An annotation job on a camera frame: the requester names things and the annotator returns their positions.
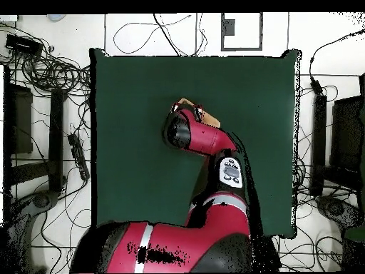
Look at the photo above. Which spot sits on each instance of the black rectangular box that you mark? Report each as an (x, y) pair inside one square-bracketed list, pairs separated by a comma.
[(24, 45)]

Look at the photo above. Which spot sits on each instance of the black metal stand frame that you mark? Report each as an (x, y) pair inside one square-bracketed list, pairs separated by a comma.
[(346, 134), (55, 137)]

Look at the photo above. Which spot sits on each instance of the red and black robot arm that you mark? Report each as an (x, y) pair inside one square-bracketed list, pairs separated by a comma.
[(216, 225)]

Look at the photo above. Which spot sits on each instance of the dark green table cloth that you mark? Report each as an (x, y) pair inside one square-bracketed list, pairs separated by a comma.
[(128, 120)]

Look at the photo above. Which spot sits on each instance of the black power strip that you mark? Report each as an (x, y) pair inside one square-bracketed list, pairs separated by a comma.
[(78, 157)]

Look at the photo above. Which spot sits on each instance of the grey floor frame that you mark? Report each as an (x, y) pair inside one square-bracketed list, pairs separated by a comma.
[(228, 28)]

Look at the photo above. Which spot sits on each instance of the grey chair base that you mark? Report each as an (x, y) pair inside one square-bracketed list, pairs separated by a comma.
[(41, 200), (335, 208)]

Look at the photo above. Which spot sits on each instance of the orange terry towel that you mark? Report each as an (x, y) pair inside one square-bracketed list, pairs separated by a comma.
[(211, 121)]

